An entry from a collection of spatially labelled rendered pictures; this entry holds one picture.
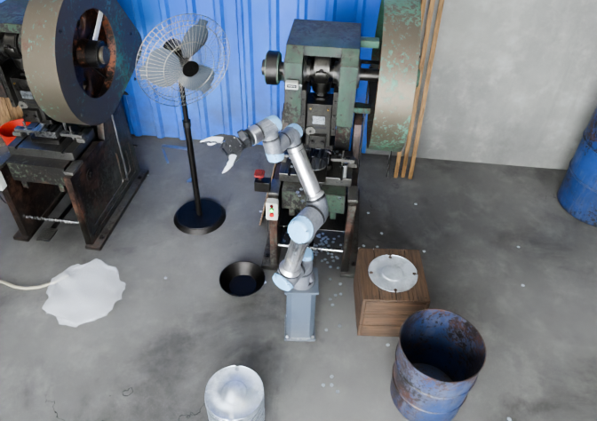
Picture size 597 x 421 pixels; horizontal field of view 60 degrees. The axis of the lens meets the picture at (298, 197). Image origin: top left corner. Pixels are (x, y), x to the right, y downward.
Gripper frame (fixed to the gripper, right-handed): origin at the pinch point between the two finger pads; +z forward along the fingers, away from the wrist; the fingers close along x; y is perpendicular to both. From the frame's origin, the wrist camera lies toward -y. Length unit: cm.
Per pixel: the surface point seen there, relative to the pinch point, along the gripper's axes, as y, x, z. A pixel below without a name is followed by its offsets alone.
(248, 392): 85, -91, 21
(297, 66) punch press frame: 33, 29, -86
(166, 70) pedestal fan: 77, 78, -44
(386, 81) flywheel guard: -1, -9, -97
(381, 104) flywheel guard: 8, -16, -93
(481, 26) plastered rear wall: 55, 3, -259
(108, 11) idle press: 87, 131, -41
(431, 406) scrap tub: 54, -150, -41
